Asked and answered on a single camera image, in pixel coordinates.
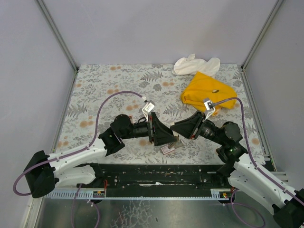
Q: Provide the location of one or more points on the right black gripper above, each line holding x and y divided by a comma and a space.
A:
200, 125

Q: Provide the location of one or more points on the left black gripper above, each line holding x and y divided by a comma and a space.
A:
150, 128

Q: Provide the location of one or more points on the red white staple box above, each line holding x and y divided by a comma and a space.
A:
167, 149

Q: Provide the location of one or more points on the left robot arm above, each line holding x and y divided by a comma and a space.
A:
45, 172

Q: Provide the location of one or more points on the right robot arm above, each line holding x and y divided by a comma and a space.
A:
284, 202

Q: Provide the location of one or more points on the yellow cloth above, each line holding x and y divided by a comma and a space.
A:
201, 87

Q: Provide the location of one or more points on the white cloth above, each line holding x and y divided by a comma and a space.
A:
191, 65

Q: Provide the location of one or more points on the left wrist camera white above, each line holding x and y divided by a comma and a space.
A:
148, 107

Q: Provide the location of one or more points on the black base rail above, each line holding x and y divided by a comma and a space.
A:
116, 176

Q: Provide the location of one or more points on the white slotted cable duct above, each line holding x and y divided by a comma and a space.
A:
141, 192

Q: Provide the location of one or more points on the right aluminium frame post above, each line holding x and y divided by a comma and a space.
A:
272, 15

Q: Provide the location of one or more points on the aluminium frame post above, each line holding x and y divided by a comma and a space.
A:
272, 15
58, 37

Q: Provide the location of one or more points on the left aluminium frame post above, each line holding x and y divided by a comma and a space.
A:
58, 37

